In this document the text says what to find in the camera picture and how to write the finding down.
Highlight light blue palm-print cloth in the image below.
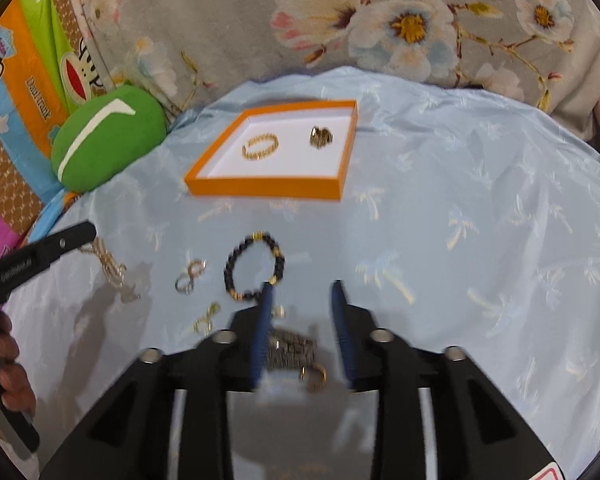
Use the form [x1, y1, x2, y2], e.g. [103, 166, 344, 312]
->
[7, 70, 600, 479]

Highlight person's left hand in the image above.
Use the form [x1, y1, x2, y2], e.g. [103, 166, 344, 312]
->
[0, 311, 36, 417]

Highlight orange shallow box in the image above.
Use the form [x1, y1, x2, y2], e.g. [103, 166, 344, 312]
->
[184, 100, 358, 200]

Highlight black bead bracelet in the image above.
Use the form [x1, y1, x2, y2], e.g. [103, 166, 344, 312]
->
[223, 231, 287, 302]

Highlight green plush pillow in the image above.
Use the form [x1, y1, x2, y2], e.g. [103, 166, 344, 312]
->
[50, 84, 166, 193]

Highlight colourful cartoon bedsheet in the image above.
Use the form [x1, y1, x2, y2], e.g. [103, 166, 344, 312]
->
[0, 0, 105, 258]

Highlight small gold hoop earring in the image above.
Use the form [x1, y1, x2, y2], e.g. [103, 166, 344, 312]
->
[186, 259, 207, 280]

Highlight grey floral blanket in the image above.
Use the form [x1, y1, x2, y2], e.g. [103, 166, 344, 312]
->
[70, 0, 600, 140]

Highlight gold knot earrings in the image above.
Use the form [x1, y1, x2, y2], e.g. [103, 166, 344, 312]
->
[310, 126, 334, 150]

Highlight gold chain bangle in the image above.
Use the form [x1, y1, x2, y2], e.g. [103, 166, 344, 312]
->
[242, 132, 279, 162]

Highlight silver metal watch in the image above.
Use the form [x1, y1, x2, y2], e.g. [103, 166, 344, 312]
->
[266, 328, 316, 370]

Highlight white pearl bracelet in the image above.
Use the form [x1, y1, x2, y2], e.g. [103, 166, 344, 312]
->
[78, 236, 142, 304]

